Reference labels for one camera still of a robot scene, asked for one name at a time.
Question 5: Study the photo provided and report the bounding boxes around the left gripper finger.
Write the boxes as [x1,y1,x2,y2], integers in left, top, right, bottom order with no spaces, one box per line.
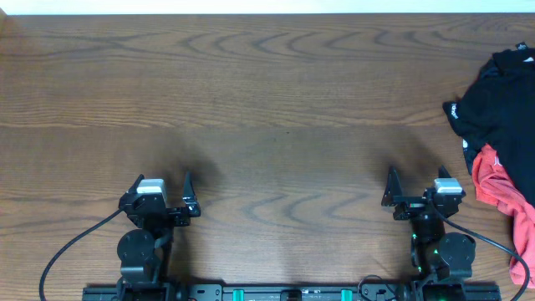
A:
[127,174,145,194]
[182,171,196,207]

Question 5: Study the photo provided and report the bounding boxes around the black polo shirt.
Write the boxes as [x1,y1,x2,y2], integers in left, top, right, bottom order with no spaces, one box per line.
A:
[442,43,534,203]

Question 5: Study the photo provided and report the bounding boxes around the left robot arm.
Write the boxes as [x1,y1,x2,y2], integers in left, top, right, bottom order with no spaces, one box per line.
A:
[117,172,201,300]

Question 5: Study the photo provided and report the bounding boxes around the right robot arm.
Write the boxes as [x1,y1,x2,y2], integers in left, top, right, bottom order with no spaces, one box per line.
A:
[381,166,476,300]

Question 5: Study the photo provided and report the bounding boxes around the red printed shirt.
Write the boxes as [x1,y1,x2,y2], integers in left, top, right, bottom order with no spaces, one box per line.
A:
[471,145,534,288]

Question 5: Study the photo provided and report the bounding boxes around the right black cable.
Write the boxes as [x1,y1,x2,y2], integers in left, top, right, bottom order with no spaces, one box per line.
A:
[426,198,531,301]

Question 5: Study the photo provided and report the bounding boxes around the black cable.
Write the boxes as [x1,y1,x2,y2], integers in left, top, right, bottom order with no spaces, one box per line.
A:
[426,198,531,301]
[38,208,124,301]

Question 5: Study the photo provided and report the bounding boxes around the left black cable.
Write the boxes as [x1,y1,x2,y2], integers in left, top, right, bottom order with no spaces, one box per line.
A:
[38,208,124,301]

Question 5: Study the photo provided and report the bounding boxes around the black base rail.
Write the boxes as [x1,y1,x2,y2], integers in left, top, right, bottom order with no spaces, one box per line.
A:
[81,282,502,301]

